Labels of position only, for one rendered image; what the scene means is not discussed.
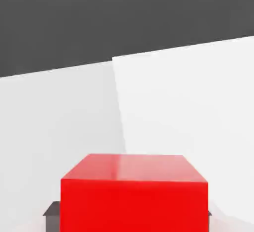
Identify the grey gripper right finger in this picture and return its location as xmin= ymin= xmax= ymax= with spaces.
xmin=207 ymin=200 xmax=254 ymax=232

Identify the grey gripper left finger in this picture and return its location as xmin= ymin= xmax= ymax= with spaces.
xmin=19 ymin=201 xmax=62 ymax=232

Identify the small red cube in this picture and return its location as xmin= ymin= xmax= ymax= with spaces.
xmin=60 ymin=153 xmax=209 ymax=232

